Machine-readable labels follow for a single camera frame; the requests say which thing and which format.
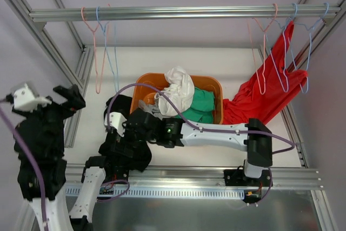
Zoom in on grey tank top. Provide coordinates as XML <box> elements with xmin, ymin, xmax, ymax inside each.
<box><xmin>138</xmin><ymin>100</ymin><xmax>164</xmax><ymax>120</ymax></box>

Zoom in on black tank top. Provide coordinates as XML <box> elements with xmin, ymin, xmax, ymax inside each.
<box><xmin>98</xmin><ymin>95</ymin><xmax>152</xmax><ymax>172</ymax></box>

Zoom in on blue wire hanger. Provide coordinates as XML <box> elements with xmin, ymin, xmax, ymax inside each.
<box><xmin>96</xmin><ymin>6</ymin><xmax>120</xmax><ymax>94</ymax></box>
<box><xmin>295</xmin><ymin>2</ymin><xmax>330</xmax><ymax>94</ymax></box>
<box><xmin>266</xmin><ymin>3</ymin><xmax>298</xmax><ymax>93</ymax></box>

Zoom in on white tank top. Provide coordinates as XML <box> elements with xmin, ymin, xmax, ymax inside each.
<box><xmin>154</xmin><ymin>66</ymin><xmax>195</xmax><ymax>117</ymax></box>

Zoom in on green tank top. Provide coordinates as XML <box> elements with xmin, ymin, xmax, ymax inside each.
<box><xmin>182</xmin><ymin>87</ymin><xmax>215</xmax><ymax>124</ymax></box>

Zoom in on pink wire hanger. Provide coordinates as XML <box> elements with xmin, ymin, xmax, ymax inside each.
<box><xmin>81</xmin><ymin>3</ymin><xmax>111</xmax><ymax>94</ymax></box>
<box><xmin>247</xmin><ymin>3</ymin><xmax>279</xmax><ymax>95</ymax></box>

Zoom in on red tank top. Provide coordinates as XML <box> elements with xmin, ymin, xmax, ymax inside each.
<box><xmin>223</xmin><ymin>22</ymin><xmax>308</xmax><ymax>124</ymax></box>

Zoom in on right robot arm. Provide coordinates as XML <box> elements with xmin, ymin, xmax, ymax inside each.
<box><xmin>104</xmin><ymin>108</ymin><xmax>272</xmax><ymax>187</ymax></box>

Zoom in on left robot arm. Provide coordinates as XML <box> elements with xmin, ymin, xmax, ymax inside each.
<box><xmin>10</xmin><ymin>82</ymin><xmax>112</xmax><ymax>230</ymax></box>

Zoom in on orange plastic basket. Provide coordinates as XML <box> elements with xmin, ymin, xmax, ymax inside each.
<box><xmin>129</xmin><ymin>72</ymin><xmax>224</xmax><ymax>125</ymax></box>

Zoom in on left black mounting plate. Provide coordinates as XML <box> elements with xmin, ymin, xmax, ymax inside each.
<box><xmin>107</xmin><ymin>167</ymin><xmax>129</xmax><ymax>184</ymax></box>

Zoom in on black mounting plate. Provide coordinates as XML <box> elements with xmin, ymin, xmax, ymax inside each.
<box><xmin>107</xmin><ymin>167</ymin><xmax>129</xmax><ymax>184</ymax></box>
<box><xmin>223</xmin><ymin>168</ymin><xmax>271</xmax><ymax>187</ymax></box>

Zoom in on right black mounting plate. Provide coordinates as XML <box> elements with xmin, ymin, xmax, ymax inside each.
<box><xmin>223</xmin><ymin>168</ymin><xmax>271</xmax><ymax>187</ymax></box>

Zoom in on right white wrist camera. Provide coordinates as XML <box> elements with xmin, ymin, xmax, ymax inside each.
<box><xmin>104</xmin><ymin>112</ymin><xmax>126</xmax><ymax>137</ymax></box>

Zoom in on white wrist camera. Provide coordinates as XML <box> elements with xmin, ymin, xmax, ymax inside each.
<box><xmin>11</xmin><ymin>81</ymin><xmax>52</xmax><ymax>112</ymax></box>
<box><xmin>104</xmin><ymin>112</ymin><xmax>126</xmax><ymax>137</ymax></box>

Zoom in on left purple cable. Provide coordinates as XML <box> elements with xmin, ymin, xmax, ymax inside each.
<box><xmin>0</xmin><ymin>98</ymin><xmax>131</xmax><ymax>231</ymax></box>

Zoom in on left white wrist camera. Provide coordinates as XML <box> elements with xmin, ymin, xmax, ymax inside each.
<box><xmin>11</xmin><ymin>81</ymin><xmax>52</xmax><ymax>112</ymax></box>

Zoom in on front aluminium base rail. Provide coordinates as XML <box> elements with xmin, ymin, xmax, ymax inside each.
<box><xmin>64</xmin><ymin>163</ymin><xmax>322</xmax><ymax>188</ymax></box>

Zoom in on white slotted cable duct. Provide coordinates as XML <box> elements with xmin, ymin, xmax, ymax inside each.
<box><xmin>66</xmin><ymin>185</ymin><xmax>245</xmax><ymax>200</ymax></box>

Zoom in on aluminium hanging rail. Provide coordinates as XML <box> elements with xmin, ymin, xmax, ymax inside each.
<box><xmin>29</xmin><ymin>3</ymin><xmax>341</xmax><ymax>22</ymax></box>

